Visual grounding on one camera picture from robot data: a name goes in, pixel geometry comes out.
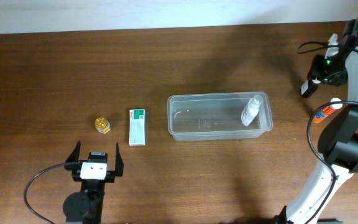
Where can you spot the clear plastic container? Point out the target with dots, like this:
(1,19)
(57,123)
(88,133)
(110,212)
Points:
(216,116)

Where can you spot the white green medicine box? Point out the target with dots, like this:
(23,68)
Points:
(137,127)

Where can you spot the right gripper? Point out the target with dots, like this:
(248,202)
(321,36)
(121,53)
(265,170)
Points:
(316,70)

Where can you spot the orange tube white cap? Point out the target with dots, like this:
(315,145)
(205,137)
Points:
(327,110)

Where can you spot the small gold lid jar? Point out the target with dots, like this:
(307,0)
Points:
(102,125)

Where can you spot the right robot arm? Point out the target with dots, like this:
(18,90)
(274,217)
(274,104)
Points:
(337,149)

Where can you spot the white lotion bottle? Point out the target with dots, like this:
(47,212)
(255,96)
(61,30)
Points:
(251,110)

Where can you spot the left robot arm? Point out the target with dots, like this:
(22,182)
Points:
(86,205)

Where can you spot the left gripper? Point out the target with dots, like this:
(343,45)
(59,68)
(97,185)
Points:
(72,162)

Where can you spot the dark bottle white cap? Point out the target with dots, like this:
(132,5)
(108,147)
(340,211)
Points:
(309,87)

